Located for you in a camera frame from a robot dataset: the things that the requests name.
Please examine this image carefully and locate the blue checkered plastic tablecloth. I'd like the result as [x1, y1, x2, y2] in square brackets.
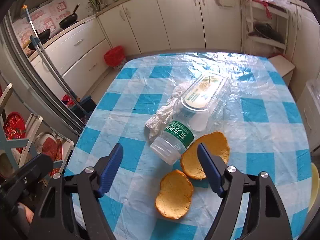
[63, 51, 313, 240]

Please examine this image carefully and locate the white shelf rack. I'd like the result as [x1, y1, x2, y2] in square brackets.
[241, 0, 289, 57]

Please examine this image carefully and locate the small white stool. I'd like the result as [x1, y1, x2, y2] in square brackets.
[268, 55, 295, 86]

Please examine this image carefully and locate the long white tissue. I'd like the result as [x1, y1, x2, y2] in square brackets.
[145, 81, 193, 141]

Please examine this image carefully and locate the large orange peel half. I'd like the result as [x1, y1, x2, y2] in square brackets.
[180, 131, 230, 180]

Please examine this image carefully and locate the red trash bin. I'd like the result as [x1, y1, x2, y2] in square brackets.
[104, 46, 127, 70]

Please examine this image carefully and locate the yellow trash bin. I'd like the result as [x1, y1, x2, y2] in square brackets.
[308, 163, 319, 212]

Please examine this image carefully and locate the blue dustpan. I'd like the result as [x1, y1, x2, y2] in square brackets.
[67, 96, 97, 120]

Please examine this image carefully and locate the clear plastic water bottle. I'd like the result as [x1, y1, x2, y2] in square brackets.
[150, 72, 231, 165]

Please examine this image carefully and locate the white chair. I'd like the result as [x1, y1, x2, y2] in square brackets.
[1, 83, 74, 178]

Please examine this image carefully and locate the small orange peel piece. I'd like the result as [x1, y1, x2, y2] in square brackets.
[155, 170, 194, 220]

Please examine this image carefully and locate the black pan on rack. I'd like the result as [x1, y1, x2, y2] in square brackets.
[248, 21, 285, 43]

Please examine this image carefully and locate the black wok on stove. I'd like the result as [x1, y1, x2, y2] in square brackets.
[59, 4, 80, 29]

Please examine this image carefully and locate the mop handle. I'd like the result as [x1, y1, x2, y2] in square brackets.
[22, 4, 90, 117]

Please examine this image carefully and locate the person's left hand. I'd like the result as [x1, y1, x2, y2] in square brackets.
[18, 203, 34, 224]

